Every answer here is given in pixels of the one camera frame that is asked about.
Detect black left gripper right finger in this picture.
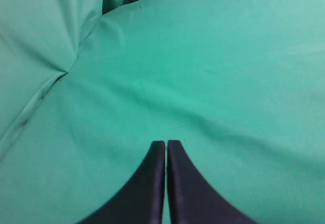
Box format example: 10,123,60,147
167,140,256,224

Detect green cloth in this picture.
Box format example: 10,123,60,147
1,0,324,223

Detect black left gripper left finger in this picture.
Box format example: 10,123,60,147
80,141,166,224

